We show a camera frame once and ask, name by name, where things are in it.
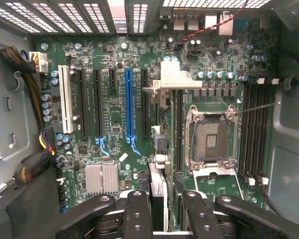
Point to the short black expansion slot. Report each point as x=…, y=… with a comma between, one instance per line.
x=112, y=79

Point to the blue expansion slot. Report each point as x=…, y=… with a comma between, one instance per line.
x=129, y=99

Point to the black plastic shroud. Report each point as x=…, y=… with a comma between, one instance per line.
x=27, y=211

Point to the CPU socket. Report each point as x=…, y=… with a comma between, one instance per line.
x=210, y=139

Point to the silver chipset heatsink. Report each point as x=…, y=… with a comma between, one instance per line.
x=102, y=178

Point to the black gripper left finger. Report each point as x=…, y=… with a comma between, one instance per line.
x=137, y=216

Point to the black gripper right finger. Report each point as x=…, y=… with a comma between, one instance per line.
x=199, y=216

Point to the black RAM slot bank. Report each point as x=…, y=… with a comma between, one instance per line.
x=254, y=129

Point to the open black PC case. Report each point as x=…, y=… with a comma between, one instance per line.
x=291, y=139

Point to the white expansion slot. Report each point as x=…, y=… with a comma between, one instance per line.
x=66, y=99

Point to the long black expansion slot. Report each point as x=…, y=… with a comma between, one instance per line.
x=144, y=119
x=98, y=99
x=82, y=99

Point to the metal socket cover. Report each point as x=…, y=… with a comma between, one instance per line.
x=209, y=171

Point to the green motherboard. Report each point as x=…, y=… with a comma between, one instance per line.
x=114, y=112

